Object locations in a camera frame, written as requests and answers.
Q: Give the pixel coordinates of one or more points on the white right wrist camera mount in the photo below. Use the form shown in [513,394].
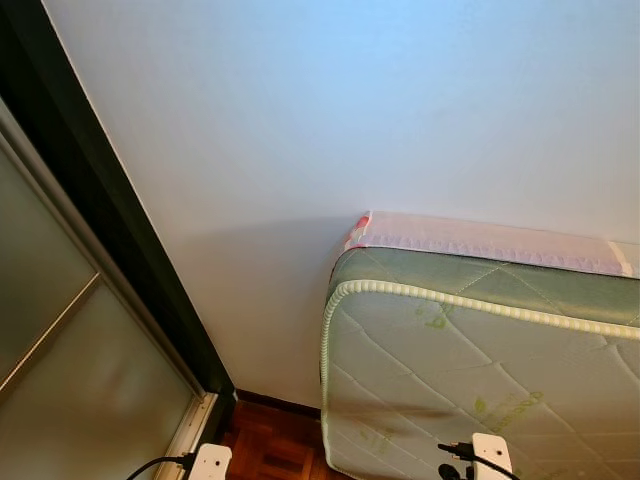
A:
[492,455]

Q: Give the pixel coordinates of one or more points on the pink mesh-edged mattress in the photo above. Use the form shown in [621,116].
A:
[480,240]

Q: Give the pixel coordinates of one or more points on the green quilted mattress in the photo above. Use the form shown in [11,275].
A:
[480,380]

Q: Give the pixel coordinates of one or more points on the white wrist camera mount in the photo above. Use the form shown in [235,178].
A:
[492,455]
[210,465]

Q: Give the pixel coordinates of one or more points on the black door frame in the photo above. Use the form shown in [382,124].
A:
[130,240]

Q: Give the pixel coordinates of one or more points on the frosted glass sliding door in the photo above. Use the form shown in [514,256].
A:
[60,380]

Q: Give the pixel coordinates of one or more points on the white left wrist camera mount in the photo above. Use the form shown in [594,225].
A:
[210,465]

